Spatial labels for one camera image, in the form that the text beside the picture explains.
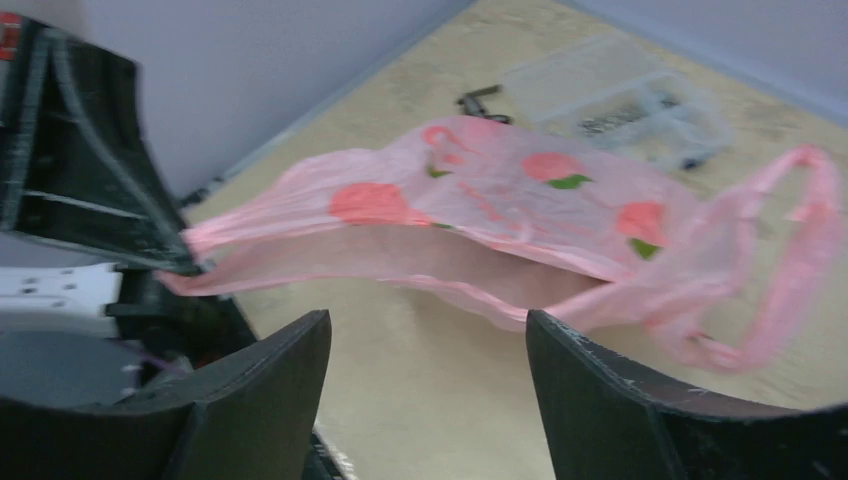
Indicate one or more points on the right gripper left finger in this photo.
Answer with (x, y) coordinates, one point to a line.
(250, 414)

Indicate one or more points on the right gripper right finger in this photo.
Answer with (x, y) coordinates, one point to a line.
(606, 416)

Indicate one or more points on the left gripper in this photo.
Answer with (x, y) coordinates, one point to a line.
(76, 174)

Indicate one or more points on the pink plastic bag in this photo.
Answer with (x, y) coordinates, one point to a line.
(499, 220)

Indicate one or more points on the clear screw organizer box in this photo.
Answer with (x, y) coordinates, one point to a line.
(609, 92)

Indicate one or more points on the black metal clamp tool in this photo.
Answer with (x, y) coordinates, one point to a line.
(471, 104)

